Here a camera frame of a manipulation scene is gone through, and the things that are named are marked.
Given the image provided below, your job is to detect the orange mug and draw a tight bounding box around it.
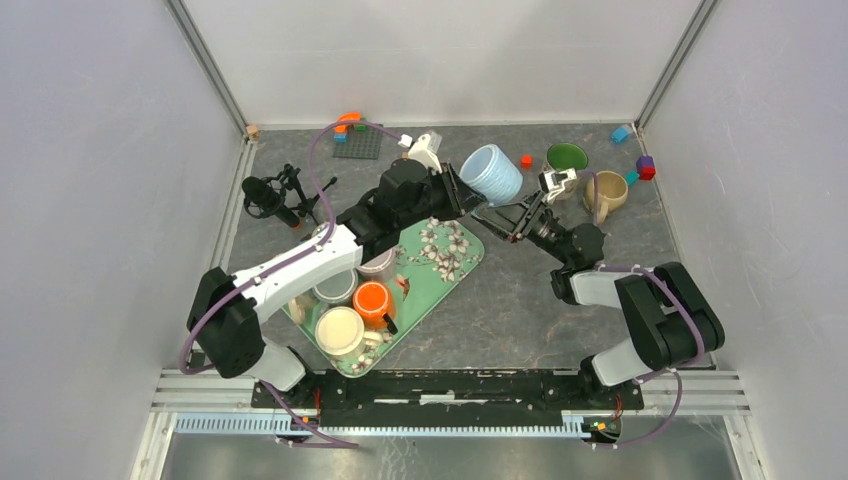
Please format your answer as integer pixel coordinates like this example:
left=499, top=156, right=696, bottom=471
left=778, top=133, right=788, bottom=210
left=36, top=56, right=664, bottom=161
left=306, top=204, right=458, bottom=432
left=352, top=280, right=398, bottom=335

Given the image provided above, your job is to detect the grey mug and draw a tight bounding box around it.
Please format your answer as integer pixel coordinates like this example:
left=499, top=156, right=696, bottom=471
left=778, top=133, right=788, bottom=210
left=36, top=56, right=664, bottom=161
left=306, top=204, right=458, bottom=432
left=312, top=270, right=360, bottom=306

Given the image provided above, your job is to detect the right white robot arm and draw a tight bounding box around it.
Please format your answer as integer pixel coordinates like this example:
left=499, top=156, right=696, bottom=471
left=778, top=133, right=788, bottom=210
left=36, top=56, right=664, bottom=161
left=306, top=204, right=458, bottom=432
left=473, top=193, right=725, bottom=408

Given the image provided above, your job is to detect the floral cream mug green inside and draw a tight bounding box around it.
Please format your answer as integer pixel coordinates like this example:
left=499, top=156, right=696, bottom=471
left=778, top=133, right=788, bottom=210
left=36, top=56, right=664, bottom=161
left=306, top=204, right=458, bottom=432
left=542, top=142, right=588, bottom=172

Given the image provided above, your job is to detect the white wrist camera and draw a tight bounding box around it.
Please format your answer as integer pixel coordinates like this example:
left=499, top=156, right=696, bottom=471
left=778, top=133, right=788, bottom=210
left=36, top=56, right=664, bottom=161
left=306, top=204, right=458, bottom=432
left=539, top=168, right=580, bottom=205
left=397, top=131, right=443, bottom=173

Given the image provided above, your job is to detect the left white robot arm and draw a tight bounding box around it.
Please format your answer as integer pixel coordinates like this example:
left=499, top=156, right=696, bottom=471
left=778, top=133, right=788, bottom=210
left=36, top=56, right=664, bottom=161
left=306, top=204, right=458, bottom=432
left=179, top=159, right=487, bottom=408

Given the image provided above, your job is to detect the tan ceramic mug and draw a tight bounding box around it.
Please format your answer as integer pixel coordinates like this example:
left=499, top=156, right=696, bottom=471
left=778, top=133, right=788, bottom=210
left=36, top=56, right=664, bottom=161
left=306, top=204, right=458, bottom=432
left=583, top=171, right=629, bottom=224

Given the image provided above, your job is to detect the grey lego baseplate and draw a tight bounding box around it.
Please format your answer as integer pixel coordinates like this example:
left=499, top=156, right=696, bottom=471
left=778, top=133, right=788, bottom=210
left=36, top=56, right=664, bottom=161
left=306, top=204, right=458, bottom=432
left=332, top=125, right=383, bottom=160

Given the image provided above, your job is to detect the green floral tray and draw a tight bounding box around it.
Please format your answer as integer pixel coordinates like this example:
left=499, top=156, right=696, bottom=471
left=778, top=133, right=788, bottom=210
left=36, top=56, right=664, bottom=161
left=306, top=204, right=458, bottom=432
left=283, top=219, right=484, bottom=378

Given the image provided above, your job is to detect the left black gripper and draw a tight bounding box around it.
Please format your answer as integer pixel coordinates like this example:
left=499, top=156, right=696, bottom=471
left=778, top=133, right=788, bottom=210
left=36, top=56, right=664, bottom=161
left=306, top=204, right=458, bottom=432
left=397, top=161, right=488, bottom=231

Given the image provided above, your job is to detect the orange curved block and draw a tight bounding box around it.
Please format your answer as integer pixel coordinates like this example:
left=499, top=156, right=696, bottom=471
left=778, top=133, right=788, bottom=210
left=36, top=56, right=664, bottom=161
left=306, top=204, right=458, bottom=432
left=333, top=111, right=367, bottom=144

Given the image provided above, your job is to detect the blue block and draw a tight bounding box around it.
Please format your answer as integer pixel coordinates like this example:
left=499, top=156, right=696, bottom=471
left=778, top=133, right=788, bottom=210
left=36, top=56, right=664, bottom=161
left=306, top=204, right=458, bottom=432
left=610, top=124, right=634, bottom=144

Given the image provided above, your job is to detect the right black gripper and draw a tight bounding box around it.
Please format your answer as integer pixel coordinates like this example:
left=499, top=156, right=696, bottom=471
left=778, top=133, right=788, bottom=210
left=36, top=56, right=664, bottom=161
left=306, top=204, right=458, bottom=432
left=471, top=188, right=571, bottom=266

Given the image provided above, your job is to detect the mauve mug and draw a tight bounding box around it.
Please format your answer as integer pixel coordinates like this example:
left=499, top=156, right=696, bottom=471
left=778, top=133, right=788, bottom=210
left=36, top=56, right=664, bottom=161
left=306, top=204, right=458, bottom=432
left=356, top=248, right=396, bottom=282

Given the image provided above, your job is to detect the black mounting base rail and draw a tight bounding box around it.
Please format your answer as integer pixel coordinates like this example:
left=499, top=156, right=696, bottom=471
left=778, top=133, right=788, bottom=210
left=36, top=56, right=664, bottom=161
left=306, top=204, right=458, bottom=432
left=282, top=369, right=645, bottom=427

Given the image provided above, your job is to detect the light blue ribbed mug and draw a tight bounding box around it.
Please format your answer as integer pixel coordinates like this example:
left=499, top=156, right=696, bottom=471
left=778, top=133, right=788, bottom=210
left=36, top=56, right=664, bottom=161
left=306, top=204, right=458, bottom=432
left=460, top=144, right=523, bottom=206

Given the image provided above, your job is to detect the purple red block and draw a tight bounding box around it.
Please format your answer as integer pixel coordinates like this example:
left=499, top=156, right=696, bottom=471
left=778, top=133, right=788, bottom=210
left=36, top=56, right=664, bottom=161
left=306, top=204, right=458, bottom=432
left=636, top=155, right=657, bottom=181

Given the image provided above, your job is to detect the teal block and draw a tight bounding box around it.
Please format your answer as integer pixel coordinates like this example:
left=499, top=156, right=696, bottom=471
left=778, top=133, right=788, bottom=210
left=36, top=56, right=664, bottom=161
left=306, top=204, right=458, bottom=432
left=624, top=171, right=640, bottom=186

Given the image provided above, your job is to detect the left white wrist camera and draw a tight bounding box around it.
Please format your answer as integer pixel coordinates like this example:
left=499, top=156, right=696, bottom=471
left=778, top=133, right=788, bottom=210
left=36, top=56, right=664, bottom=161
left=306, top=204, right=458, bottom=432
left=397, top=131, right=443, bottom=173

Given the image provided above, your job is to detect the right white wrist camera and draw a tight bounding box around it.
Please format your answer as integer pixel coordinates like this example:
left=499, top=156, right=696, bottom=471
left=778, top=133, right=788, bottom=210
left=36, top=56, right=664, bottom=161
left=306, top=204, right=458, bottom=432
left=539, top=168, right=580, bottom=205

